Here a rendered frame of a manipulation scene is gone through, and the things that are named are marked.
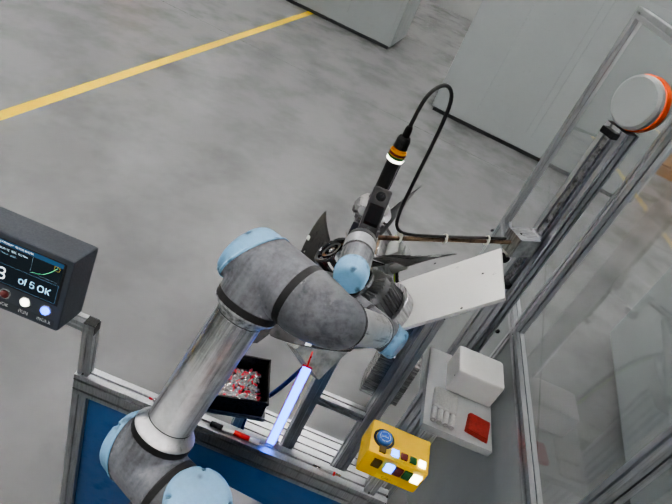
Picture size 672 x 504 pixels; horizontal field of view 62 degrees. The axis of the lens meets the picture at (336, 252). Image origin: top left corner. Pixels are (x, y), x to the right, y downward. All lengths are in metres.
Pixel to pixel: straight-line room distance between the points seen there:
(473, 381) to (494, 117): 5.30
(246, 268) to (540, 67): 6.13
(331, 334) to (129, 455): 0.42
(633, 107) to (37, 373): 2.44
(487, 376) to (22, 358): 1.94
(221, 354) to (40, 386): 1.81
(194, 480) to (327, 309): 0.38
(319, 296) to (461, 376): 1.15
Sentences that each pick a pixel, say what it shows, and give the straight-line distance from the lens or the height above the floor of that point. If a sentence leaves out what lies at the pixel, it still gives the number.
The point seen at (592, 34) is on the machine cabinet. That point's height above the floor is 1.46.
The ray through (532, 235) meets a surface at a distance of 1.92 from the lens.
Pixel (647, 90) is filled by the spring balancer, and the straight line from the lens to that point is 1.80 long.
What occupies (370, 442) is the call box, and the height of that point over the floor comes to 1.07.
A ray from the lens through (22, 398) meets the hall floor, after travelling 2.68.
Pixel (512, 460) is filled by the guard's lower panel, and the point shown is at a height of 0.92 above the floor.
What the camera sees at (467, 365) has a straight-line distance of 1.96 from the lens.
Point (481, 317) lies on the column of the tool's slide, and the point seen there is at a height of 1.00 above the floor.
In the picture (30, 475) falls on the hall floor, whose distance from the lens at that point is 2.49.
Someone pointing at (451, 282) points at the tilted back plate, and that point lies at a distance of 1.77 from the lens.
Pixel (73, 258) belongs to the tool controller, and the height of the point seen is 1.25.
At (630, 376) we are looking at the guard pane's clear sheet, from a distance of 1.54.
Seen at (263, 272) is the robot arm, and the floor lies 1.61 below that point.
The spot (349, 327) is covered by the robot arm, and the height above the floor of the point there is 1.59.
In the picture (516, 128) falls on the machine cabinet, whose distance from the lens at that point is 7.02.
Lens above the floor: 2.17
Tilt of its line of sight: 35 degrees down
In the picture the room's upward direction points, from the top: 24 degrees clockwise
